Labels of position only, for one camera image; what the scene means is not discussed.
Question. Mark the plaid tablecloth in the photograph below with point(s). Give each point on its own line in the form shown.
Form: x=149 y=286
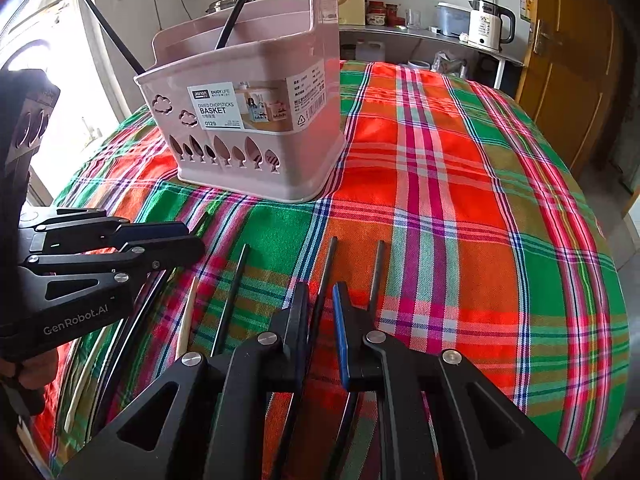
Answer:
x=450 y=210

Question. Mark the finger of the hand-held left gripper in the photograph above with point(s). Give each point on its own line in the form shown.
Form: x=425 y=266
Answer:
x=150 y=232
x=170 y=252

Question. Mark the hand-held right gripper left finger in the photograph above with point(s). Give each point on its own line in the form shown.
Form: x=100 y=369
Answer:
x=297 y=330

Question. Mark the cream chopstick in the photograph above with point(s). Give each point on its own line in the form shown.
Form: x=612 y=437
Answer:
x=85 y=375
x=187 y=315

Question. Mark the person's left hand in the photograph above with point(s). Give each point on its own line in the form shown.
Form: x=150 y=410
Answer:
x=35 y=372

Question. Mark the wooden door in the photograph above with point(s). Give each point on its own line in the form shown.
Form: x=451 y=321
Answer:
x=570 y=85

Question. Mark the clear plastic bag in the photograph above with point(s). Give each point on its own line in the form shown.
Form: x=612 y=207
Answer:
x=449 y=64

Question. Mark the steel counter shelf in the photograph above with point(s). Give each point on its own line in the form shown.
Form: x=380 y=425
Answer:
x=415 y=34

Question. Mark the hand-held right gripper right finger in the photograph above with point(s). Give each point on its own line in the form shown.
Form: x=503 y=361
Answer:
x=342 y=330

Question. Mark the white cup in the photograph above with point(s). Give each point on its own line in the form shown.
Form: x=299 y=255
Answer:
x=419 y=65

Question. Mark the red jar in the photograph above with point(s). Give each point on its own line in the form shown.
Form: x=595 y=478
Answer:
x=392 y=14
x=376 y=12

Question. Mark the clear glass cup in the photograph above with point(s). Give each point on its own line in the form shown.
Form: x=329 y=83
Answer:
x=413 y=19

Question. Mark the white electric kettle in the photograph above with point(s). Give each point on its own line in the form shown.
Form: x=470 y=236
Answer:
x=484 y=25

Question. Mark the pink plastic chopstick basket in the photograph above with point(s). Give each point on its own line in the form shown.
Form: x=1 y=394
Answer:
x=260 y=160

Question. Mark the steel steamer pot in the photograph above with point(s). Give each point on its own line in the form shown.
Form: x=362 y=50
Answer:
x=225 y=6

